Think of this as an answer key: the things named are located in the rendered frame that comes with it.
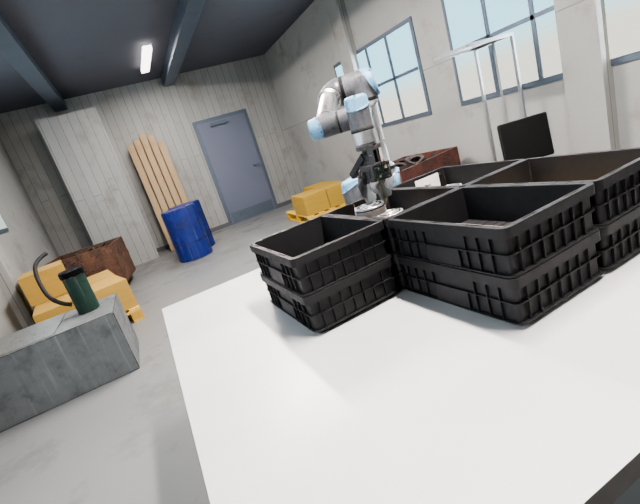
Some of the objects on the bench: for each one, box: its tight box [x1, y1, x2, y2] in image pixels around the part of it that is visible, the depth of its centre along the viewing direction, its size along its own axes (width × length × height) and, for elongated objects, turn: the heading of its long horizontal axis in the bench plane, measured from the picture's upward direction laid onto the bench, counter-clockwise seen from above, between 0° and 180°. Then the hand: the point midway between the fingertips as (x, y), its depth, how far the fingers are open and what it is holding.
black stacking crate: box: [595, 196, 640, 271], centre depth 117 cm, size 40×30×12 cm
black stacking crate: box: [260, 256, 400, 333], centre depth 131 cm, size 40×30×12 cm
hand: (377, 205), depth 137 cm, fingers closed on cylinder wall, 4 cm apart
